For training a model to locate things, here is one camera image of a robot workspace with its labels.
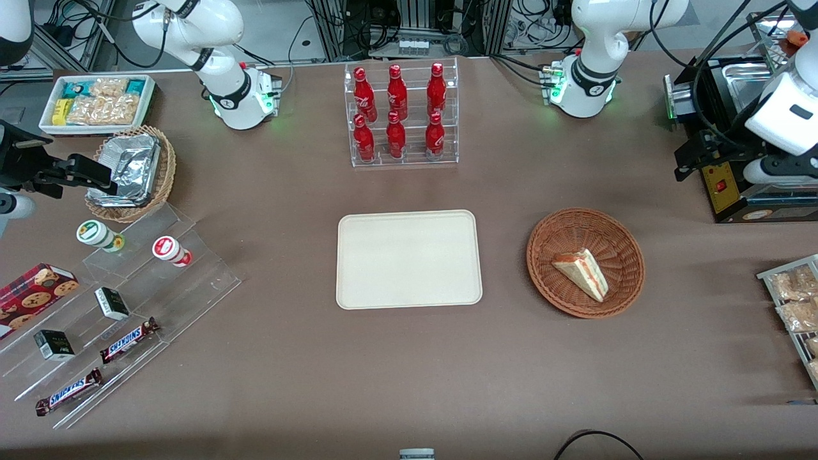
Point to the light tan wicker basket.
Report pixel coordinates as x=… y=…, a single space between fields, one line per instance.
x=167 y=172

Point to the triangular sandwich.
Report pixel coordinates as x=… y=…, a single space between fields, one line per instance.
x=583 y=275

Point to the teal snack packet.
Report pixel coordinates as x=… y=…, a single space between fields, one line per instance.
x=135 y=87
x=74 y=89

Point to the yellow snack packet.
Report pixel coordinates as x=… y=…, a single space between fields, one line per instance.
x=61 y=111

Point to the clear acrylic stepped display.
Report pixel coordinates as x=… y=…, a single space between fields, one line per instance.
x=192 y=287

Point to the red plaid cookie box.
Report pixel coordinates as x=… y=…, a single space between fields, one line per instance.
x=35 y=294

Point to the red lid yogurt cup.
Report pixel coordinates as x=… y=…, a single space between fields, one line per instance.
x=167 y=248

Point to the cream plastic tray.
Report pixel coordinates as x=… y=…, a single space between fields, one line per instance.
x=409 y=259

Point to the clear wrapped bread packet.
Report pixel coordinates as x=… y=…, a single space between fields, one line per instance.
x=794 y=284
x=800 y=315
x=813 y=346

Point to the aluminium profile frame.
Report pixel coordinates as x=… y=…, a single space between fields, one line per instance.
x=64 y=45

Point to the small black carton box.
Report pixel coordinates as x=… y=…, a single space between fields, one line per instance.
x=54 y=345
x=112 y=304

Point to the white rectangular snack tray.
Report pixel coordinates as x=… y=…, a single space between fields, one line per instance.
x=150 y=105

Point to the grey white device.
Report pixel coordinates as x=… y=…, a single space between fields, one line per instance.
x=416 y=454

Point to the tray of wrapped pastries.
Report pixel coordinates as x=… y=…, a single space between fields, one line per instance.
x=767 y=276

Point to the stacked aluminium foil containers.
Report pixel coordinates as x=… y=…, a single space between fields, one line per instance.
x=134 y=167

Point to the black steel grill appliance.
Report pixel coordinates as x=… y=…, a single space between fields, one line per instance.
x=728 y=198

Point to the green lid yogurt cup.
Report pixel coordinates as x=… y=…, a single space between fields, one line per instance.
x=94 y=233

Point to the red cola bottle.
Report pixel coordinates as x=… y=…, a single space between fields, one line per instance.
x=395 y=137
x=434 y=137
x=363 y=92
x=436 y=89
x=364 y=142
x=397 y=92

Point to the brown wicker basket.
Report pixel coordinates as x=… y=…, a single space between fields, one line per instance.
x=575 y=230

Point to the clear acrylic bottle rack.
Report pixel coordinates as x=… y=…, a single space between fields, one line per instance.
x=414 y=160

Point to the clear cracker packet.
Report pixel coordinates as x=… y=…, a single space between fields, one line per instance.
x=109 y=86
x=102 y=110

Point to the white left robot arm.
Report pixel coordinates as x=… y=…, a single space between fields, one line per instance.
x=594 y=45

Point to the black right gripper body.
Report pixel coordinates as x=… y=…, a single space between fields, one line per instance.
x=18 y=161

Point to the aluminium frame rack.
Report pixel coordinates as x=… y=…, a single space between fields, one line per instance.
x=486 y=25

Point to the Snickers chocolate bar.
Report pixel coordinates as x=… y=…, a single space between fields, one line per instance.
x=69 y=391
x=128 y=341

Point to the small orange object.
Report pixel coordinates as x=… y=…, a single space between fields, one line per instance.
x=796 y=38

